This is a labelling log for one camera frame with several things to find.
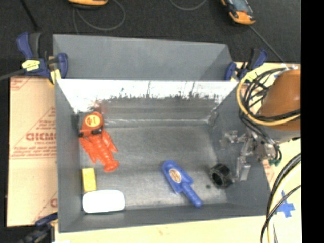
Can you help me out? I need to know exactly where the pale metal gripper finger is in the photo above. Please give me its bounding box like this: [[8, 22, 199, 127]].
[[219, 130, 247, 148], [236, 142, 254, 182]]

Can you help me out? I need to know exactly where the blue toy trowel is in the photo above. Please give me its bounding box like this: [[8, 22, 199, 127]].
[[161, 160, 203, 208]]

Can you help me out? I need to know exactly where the grey metal bin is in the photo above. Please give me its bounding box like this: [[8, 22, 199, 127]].
[[52, 34, 272, 233]]

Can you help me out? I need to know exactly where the orange toy lobster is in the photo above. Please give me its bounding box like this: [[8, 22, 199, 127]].
[[78, 130, 120, 173]]

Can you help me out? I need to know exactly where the orange tape measure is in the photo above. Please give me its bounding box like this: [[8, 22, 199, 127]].
[[77, 111, 105, 138]]

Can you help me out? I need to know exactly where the white rounded soap bar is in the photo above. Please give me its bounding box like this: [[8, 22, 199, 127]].
[[82, 189, 126, 214]]

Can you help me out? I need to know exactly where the yellow rectangular block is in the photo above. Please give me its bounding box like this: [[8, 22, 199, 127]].
[[81, 167, 98, 193]]

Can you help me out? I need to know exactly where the brown cardboard board red print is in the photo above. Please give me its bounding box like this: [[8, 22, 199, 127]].
[[6, 75, 59, 228]]

